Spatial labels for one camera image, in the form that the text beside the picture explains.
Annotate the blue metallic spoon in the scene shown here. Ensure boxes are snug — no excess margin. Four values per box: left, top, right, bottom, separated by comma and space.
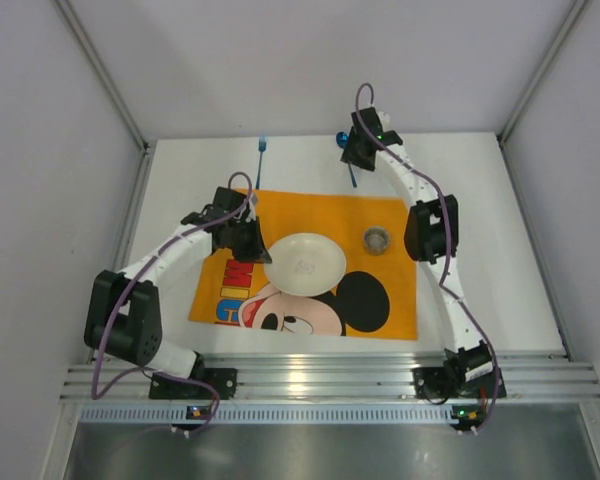
335, 131, 358, 188

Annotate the cream round plate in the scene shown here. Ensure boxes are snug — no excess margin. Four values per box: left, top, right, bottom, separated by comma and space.
264, 233, 347, 297

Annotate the small speckled stone cup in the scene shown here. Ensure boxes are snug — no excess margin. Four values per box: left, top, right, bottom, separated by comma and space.
363, 226, 391, 256

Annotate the orange Mickey Mouse cloth placemat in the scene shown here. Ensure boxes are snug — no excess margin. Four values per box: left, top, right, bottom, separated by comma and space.
188, 190, 418, 340

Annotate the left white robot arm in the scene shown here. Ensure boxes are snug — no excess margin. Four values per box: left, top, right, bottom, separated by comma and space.
84, 187, 272, 378

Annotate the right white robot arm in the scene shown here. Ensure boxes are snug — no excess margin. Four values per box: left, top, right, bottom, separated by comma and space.
341, 107, 502, 404

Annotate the blue metallic fork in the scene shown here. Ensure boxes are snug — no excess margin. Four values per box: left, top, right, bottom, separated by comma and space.
255, 135, 268, 190

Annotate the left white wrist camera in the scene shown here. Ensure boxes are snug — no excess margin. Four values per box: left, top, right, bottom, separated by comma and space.
243, 194, 258, 222

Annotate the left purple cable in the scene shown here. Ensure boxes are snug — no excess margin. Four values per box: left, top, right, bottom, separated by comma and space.
90, 172, 255, 434

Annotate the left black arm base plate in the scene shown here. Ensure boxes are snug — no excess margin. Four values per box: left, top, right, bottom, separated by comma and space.
148, 368, 238, 400

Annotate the aluminium mounting rail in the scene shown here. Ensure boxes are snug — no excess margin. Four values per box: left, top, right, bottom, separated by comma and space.
59, 352, 600, 404

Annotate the slotted grey cable duct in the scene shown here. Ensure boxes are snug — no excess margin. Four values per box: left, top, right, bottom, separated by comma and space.
79, 403, 486, 425

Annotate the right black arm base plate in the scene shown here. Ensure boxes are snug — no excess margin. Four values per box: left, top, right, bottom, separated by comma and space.
412, 367, 507, 403

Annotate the right aluminium frame post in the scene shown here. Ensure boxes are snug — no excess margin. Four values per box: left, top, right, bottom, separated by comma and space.
496, 0, 592, 148

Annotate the aluminium frame post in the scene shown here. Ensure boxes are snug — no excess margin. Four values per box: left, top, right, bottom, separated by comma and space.
496, 0, 592, 148
51, 0, 149, 152

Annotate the left aluminium frame post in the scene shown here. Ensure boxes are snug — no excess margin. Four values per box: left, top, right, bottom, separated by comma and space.
51, 0, 149, 152

